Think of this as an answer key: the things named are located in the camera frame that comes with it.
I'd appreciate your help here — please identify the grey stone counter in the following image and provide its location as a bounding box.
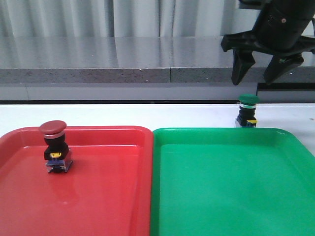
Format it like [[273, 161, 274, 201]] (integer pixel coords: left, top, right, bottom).
[[0, 36, 315, 103]]

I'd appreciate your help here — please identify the green mushroom push button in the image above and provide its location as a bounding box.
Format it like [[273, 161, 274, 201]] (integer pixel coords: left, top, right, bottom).
[[235, 94, 260, 128]]

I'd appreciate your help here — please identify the red plastic tray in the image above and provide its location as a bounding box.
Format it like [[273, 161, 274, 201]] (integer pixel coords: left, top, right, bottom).
[[0, 126, 153, 236]]

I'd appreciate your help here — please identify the white pleated curtain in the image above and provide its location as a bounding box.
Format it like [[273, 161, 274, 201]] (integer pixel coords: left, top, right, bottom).
[[0, 0, 259, 37]]

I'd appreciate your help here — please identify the green plastic tray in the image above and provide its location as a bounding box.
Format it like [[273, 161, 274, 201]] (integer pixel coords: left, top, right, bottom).
[[150, 128, 315, 236]]

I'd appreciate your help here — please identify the red mushroom push button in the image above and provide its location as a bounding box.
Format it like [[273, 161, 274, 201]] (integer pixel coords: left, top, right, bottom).
[[39, 120, 73, 173]]

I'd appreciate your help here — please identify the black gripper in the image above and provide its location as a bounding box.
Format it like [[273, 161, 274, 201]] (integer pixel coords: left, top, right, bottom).
[[221, 0, 315, 85]]

